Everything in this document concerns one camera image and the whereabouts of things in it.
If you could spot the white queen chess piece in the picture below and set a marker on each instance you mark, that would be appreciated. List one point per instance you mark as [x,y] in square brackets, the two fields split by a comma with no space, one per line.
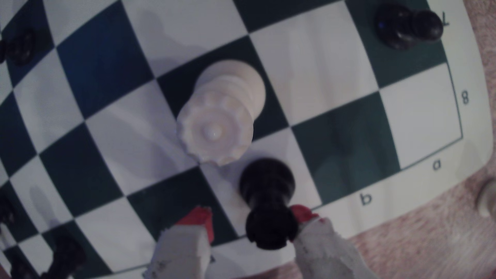
[217,120]

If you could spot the green and white chess mat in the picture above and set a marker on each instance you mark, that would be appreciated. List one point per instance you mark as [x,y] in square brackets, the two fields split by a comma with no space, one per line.
[329,97]

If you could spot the black rook chess piece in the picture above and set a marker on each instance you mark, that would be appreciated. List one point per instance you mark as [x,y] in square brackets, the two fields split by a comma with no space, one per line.
[267,193]
[66,257]

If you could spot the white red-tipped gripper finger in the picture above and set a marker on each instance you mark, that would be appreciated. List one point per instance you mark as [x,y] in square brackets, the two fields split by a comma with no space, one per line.
[325,255]
[182,252]

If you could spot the black pawn chess piece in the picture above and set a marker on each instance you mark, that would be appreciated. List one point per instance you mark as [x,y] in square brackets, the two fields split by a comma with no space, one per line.
[403,25]
[19,47]

